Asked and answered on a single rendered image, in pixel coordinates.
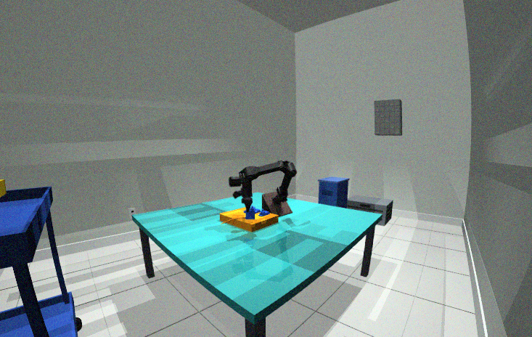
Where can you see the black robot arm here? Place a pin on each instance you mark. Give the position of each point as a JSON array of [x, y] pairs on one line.
[[253, 172]]

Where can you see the blue micro servo with orange cable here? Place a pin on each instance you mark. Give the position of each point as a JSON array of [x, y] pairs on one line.
[[249, 215]]

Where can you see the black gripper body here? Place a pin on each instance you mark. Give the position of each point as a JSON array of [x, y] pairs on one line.
[[247, 192]]

